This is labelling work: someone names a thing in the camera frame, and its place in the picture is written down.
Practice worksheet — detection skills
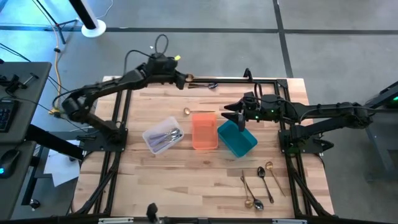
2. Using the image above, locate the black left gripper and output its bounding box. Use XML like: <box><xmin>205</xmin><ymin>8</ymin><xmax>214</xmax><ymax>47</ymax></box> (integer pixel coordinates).
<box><xmin>144</xmin><ymin>52</ymin><xmax>189</xmax><ymax>91</ymax></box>

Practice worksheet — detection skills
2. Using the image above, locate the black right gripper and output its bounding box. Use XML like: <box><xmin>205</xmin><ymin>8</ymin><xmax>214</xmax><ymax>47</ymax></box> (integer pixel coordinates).
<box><xmin>220</xmin><ymin>91</ymin><xmax>295</xmax><ymax>132</ymax></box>

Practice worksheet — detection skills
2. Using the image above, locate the purple-handled silver spoon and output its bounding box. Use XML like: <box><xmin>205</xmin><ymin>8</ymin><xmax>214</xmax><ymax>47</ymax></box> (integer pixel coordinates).
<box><xmin>154</xmin><ymin>136</ymin><xmax>183</xmax><ymax>152</ymax></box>
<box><xmin>149</xmin><ymin>130</ymin><xmax>183</xmax><ymax>144</ymax></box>
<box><xmin>148</xmin><ymin>127</ymin><xmax>180</xmax><ymax>141</ymax></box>
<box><xmin>151</xmin><ymin>133</ymin><xmax>183</xmax><ymax>149</ymax></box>

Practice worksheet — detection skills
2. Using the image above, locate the teal plastic bin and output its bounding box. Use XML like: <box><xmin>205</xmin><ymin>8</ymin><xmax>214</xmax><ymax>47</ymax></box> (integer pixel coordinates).
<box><xmin>216</xmin><ymin>119</ymin><xmax>259</xmax><ymax>159</ymax></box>

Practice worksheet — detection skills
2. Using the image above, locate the orange plastic bin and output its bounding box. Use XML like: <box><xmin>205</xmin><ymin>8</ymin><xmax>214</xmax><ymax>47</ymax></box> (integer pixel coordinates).
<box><xmin>191</xmin><ymin>113</ymin><xmax>220</xmax><ymax>151</ymax></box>

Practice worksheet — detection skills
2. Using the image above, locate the clear plastic bin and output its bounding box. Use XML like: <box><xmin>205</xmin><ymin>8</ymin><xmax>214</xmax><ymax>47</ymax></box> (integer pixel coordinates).
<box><xmin>142</xmin><ymin>116</ymin><xmax>185</xmax><ymax>156</ymax></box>

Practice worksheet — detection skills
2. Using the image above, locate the white round stand base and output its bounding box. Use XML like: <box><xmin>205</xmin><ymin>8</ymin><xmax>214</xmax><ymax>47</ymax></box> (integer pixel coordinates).
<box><xmin>81</xmin><ymin>18</ymin><xmax>108</xmax><ymax>39</ymax></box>

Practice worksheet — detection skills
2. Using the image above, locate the black pole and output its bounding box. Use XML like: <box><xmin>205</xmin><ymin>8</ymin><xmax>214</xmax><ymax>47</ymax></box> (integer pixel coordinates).
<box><xmin>68</xmin><ymin>0</ymin><xmax>98</xmax><ymax>30</ymax></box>

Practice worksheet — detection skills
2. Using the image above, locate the black tripod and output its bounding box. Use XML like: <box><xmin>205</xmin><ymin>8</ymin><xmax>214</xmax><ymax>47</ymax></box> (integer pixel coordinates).
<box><xmin>30</xmin><ymin>0</ymin><xmax>79</xmax><ymax>45</ymax></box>

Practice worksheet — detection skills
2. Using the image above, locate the black desk support beam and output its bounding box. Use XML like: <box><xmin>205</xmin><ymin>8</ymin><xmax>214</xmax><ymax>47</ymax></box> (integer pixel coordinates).
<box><xmin>24</xmin><ymin>124</ymin><xmax>85</xmax><ymax>161</ymax></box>

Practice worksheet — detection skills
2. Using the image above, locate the black desk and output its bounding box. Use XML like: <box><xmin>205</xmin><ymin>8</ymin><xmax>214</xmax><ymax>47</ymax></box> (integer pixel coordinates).
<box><xmin>0</xmin><ymin>140</ymin><xmax>39</xmax><ymax>221</ymax></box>
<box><xmin>0</xmin><ymin>61</ymin><xmax>53</xmax><ymax>144</ymax></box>

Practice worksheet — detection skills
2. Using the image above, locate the white paper sheet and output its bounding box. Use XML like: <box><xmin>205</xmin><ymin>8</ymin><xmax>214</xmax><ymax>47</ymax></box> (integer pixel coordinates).
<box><xmin>43</xmin><ymin>139</ymin><xmax>82</xmax><ymax>188</ymax></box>

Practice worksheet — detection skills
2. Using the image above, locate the dark side workstation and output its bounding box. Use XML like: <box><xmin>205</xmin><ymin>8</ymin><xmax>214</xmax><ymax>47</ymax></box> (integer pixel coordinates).
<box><xmin>361</xmin><ymin>80</ymin><xmax>398</xmax><ymax>183</ymax></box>

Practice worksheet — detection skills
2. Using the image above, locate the black clamp tool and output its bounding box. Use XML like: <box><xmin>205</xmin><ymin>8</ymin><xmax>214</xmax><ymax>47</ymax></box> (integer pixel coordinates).
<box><xmin>0</xmin><ymin>72</ymin><xmax>40</xmax><ymax>94</ymax></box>

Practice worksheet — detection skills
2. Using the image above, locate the black keyboard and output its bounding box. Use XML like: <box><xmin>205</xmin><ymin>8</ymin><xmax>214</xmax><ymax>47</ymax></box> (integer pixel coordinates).
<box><xmin>0</xmin><ymin>99</ymin><xmax>19</xmax><ymax>134</ymax></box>

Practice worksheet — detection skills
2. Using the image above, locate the black computer mouse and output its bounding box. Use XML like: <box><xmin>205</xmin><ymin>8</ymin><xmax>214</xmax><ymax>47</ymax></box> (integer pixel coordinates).
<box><xmin>0</xmin><ymin>148</ymin><xmax>21</xmax><ymax>179</ymax></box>

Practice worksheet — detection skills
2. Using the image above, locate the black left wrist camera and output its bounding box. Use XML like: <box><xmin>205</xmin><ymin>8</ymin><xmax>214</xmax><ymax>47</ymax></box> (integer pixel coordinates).
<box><xmin>148</xmin><ymin>52</ymin><xmax>178</xmax><ymax>75</ymax></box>

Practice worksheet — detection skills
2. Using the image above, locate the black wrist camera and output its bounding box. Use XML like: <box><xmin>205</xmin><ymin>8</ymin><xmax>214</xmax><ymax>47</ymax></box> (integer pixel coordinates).
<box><xmin>243</xmin><ymin>91</ymin><xmax>259</xmax><ymax>108</ymax></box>
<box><xmin>148</xmin><ymin>52</ymin><xmax>178</xmax><ymax>75</ymax></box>

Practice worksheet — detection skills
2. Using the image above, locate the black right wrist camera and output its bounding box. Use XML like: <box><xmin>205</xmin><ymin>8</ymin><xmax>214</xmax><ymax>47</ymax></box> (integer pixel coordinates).
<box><xmin>243</xmin><ymin>91</ymin><xmax>259</xmax><ymax>108</ymax></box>

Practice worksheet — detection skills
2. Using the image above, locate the black aluminium table frame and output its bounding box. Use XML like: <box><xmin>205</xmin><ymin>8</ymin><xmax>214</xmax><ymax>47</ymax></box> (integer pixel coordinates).
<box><xmin>70</xmin><ymin>76</ymin><xmax>336</xmax><ymax>224</ymax></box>

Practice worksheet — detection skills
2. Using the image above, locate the yellow floor cable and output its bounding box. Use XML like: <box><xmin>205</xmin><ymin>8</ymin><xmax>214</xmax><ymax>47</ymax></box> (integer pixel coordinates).
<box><xmin>51</xmin><ymin>24</ymin><xmax>64</xmax><ymax>116</ymax></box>

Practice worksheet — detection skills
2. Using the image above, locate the silver metal bracket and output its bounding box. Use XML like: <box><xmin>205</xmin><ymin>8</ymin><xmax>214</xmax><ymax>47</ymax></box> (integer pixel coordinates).
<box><xmin>98</xmin><ymin>217</ymin><xmax>135</xmax><ymax>224</ymax></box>
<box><xmin>272</xmin><ymin>218</ymin><xmax>308</xmax><ymax>224</ymax></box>

